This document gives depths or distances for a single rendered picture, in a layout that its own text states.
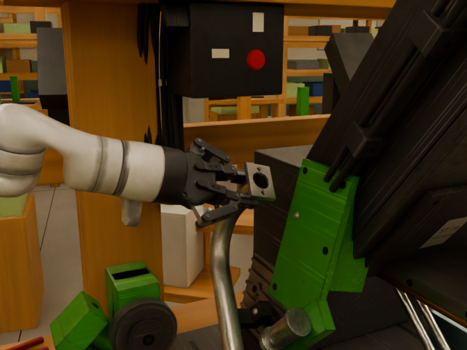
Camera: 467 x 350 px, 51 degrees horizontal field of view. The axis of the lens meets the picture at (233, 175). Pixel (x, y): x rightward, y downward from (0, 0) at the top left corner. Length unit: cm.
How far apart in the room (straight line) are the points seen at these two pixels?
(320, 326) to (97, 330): 27
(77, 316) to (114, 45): 46
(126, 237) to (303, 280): 37
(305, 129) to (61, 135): 68
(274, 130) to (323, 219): 47
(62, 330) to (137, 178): 19
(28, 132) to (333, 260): 39
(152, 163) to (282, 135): 55
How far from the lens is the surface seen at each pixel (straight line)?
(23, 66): 757
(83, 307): 59
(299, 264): 70
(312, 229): 68
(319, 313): 66
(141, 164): 60
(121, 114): 87
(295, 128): 113
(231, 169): 69
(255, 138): 108
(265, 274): 81
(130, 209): 66
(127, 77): 87
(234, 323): 72
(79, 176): 59
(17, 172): 59
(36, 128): 57
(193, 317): 108
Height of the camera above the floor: 142
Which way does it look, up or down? 14 degrees down
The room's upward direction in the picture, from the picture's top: straight up
